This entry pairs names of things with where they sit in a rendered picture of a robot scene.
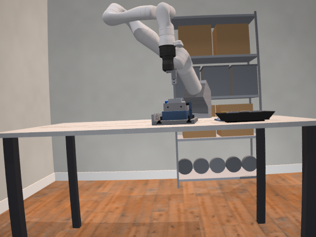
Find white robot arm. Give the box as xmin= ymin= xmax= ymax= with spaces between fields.
xmin=102 ymin=2 xmax=202 ymax=95

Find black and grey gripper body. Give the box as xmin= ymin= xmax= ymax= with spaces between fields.
xmin=159 ymin=34 xmax=183 ymax=72

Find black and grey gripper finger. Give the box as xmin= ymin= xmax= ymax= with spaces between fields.
xmin=166 ymin=70 xmax=177 ymax=84

